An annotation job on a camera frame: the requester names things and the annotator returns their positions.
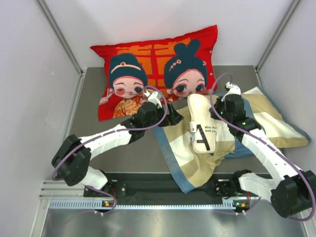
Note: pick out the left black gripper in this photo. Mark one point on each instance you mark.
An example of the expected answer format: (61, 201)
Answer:
(173, 118)

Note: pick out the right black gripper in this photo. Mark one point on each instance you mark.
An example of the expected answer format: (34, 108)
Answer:
(218, 103)

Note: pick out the cream bear print pillow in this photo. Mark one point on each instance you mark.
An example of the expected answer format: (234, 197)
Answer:
(204, 130)

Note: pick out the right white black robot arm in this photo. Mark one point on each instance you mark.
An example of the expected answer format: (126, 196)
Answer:
(289, 190)

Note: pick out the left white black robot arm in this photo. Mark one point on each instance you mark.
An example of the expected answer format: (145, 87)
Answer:
(72, 161)

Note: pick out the red cartoon couple pillow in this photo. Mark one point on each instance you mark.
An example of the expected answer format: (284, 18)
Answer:
(178, 67)

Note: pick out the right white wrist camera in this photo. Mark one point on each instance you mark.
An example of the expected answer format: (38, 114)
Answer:
(231, 89)

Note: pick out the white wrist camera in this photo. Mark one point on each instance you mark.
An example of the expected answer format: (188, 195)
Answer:
(153, 97)
(231, 89)

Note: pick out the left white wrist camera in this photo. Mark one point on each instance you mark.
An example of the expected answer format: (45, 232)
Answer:
(153, 97)

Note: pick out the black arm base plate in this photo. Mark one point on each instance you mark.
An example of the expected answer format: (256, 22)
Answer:
(160, 188)

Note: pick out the slotted grey cable duct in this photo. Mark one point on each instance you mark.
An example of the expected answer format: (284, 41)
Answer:
(107, 204)

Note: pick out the right aluminium frame post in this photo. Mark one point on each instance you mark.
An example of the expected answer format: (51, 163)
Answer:
(277, 34)

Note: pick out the aluminium frame post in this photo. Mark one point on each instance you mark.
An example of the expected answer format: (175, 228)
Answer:
(277, 34)
(58, 33)

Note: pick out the left aluminium frame post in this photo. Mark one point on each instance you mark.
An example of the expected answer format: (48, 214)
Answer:
(58, 33)

